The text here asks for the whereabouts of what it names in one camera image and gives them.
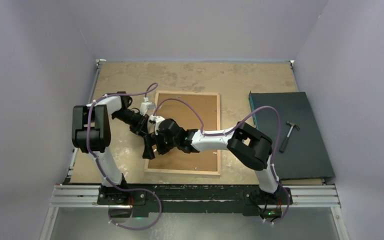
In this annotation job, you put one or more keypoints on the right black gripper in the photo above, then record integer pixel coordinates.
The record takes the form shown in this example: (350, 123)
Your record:
(150, 139)

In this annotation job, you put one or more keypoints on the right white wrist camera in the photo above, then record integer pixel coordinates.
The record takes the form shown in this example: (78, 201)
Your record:
(156, 121)

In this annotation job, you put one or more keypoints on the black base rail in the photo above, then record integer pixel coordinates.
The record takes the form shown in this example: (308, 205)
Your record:
(146, 198)

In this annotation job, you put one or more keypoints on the brown backing board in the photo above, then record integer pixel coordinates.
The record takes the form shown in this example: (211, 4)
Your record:
(192, 112)

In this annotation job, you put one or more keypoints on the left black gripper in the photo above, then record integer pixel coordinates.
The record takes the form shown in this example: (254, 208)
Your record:
(141, 128)

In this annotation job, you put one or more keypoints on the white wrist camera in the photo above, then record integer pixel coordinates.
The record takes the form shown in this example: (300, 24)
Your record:
(146, 105)
(156, 121)

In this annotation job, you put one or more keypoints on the dark blue book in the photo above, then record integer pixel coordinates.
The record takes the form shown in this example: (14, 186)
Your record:
(306, 156)

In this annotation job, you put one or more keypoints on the aluminium frame rails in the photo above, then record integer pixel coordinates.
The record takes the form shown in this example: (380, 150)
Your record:
(75, 215)

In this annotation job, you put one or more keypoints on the wooden picture frame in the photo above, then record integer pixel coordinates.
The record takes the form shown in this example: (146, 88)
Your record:
(218, 116)

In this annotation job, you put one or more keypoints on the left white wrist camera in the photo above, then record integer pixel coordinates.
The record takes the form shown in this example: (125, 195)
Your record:
(146, 105)

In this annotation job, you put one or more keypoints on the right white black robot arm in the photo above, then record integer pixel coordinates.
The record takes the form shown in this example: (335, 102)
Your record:
(250, 146)

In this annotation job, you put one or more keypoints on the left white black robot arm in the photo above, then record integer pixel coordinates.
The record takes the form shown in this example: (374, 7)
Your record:
(91, 133)

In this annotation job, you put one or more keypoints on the small hammer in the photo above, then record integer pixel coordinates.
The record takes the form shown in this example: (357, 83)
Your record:
(284, 144)

